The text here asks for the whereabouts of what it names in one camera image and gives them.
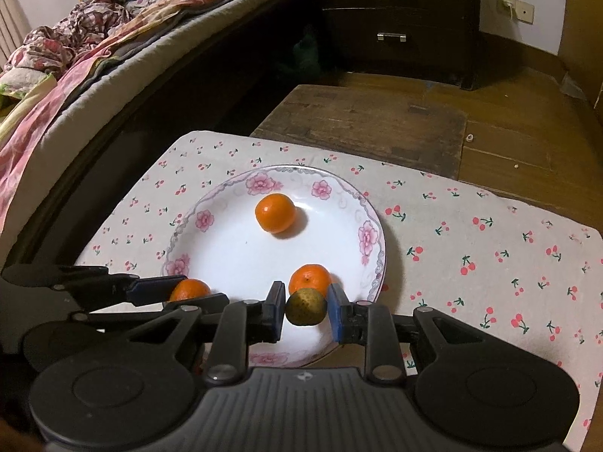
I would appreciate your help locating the white wall outlet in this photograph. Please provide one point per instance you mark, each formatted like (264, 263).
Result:
(517, 9)

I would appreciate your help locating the pink floral blanket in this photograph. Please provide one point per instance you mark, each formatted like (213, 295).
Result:
(56, 103)

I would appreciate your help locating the yellow wooden cabinet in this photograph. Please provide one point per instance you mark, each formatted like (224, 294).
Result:
(582, 23)

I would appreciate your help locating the cherry print tablecloth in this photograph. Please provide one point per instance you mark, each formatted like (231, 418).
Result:
(471, 254)

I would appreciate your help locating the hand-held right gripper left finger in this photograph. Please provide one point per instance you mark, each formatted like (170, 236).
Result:
(274, 313)

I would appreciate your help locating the white floral plate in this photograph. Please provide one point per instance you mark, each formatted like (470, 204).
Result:
(235, 254)

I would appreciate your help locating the low wooden table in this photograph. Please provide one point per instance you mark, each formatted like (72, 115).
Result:
(367, 122)

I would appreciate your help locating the tan longan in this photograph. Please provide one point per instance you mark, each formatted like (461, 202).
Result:
(306, 307)

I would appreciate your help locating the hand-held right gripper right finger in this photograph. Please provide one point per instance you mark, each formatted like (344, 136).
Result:
(335, 314)

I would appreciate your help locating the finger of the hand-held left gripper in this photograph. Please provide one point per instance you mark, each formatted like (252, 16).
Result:
(155, 288)
(202, 302)

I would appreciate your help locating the dark wooden dresser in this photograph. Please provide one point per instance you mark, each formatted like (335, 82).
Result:
(400, 14)

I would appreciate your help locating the bed with beige mattress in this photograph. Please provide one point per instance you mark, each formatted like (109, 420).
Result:
(141, 70)

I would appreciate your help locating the crumpled floral cloth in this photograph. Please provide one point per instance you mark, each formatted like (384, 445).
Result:
(70, 33)

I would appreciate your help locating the orange mandarin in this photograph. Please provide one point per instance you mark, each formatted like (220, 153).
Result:
(189, 288)
(275, 213)
(309, 278)

